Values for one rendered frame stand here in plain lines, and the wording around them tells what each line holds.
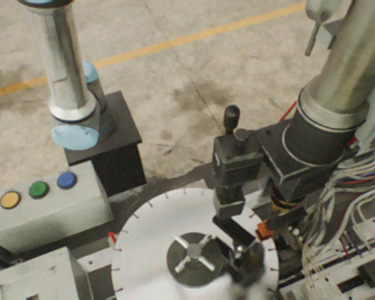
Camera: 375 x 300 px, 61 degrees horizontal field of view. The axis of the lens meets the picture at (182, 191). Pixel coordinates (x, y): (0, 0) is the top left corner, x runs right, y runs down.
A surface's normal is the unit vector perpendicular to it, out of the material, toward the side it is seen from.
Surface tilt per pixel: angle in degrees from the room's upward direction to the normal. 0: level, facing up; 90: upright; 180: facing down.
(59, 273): 0
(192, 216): 0
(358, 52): 90
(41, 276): 0
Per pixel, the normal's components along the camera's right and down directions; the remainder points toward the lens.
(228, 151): -0.03, -0.49
